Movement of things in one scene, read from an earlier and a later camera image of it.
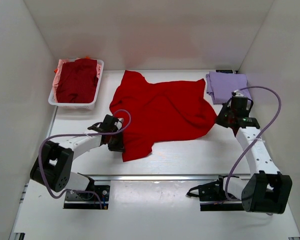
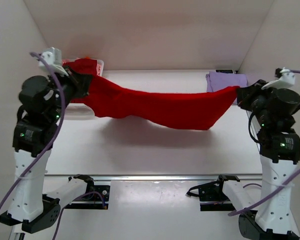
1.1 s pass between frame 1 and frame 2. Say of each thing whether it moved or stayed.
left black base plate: stayed
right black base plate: stayed
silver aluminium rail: stayed
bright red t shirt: moved
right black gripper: moved
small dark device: stayed
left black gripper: moved
